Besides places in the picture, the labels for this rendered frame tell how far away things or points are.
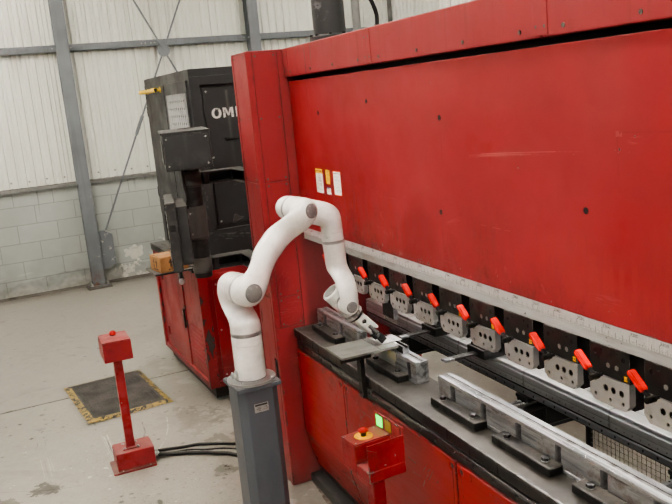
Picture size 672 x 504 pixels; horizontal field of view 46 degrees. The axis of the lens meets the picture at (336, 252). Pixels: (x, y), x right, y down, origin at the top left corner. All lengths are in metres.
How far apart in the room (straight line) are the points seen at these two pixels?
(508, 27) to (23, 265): 8.36
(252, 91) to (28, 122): 6.26
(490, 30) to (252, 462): 1.82
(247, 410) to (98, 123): 7.35
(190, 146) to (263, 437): 1.60
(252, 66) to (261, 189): 0.60
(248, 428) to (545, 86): 1.70
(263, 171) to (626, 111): 2.32
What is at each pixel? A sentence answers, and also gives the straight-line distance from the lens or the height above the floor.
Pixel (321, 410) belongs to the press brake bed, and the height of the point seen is 0.51.
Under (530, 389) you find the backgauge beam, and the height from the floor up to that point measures 0.92.
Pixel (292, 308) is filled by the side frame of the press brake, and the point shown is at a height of 0.98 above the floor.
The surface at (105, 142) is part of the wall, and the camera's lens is 10.13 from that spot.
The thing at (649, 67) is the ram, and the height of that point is 2.06.
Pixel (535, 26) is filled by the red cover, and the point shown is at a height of 2.19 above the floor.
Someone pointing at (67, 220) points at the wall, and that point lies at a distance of 10.13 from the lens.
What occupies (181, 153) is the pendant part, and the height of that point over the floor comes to 1.84.
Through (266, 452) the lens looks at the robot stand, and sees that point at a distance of 3.21.
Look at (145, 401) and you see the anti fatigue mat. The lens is 5.99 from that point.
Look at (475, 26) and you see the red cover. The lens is 2.54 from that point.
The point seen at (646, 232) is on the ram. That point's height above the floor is 1.67.
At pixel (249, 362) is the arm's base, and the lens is 3.09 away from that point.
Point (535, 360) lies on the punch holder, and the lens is 2.53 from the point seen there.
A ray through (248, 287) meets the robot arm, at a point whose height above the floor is 1.39.
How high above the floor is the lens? 2.07
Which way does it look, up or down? 11 degrees down
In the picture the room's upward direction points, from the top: 5 degrees counter-clockwise
